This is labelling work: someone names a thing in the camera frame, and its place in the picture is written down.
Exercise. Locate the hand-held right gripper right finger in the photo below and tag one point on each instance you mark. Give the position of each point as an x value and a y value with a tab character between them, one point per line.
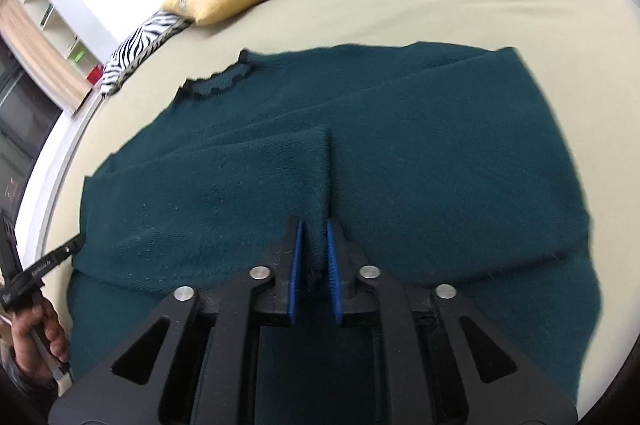
333	272

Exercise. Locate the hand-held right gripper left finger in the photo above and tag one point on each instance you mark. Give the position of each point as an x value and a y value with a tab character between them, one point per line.
296	272

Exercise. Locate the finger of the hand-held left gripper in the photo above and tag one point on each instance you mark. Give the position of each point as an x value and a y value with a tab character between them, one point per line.
7	240
55	255

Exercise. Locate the dark teal knit sweater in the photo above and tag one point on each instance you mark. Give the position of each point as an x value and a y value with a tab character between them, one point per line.
400	145

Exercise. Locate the person's left hand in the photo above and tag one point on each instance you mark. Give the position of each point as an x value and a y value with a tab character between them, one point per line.
52	335

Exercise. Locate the dark window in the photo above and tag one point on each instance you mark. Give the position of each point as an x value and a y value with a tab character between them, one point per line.
20	120

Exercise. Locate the red storage box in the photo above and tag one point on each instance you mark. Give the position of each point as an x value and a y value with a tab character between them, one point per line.
94	74

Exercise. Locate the beige curtain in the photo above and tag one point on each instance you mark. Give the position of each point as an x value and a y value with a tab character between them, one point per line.
35	50

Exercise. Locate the green storage box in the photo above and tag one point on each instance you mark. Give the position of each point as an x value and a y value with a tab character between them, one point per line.
77	55

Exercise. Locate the zebra striped pillow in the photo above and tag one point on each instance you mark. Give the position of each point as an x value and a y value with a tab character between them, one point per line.
140	45

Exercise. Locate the white built-in shelf unit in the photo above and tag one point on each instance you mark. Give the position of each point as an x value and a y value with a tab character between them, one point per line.
45	10

